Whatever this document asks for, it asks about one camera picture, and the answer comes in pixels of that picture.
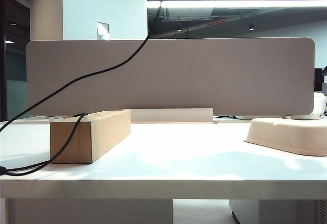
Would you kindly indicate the grey desk divider panel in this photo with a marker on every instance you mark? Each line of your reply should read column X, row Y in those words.
column 191, row 81

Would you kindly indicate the brown cardboard box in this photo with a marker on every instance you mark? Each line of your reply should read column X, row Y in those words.
column 107, row 132

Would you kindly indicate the long ceiling light strip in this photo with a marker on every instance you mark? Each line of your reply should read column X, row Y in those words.
column 230, row 4

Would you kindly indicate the beige pulp tray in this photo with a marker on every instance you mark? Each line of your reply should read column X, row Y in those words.
column 286, row 137

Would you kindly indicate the black monitor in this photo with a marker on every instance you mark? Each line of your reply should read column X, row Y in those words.
column 318, row 79

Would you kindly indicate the framed wall notice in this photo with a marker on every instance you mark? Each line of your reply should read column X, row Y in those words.
column 103, row 31

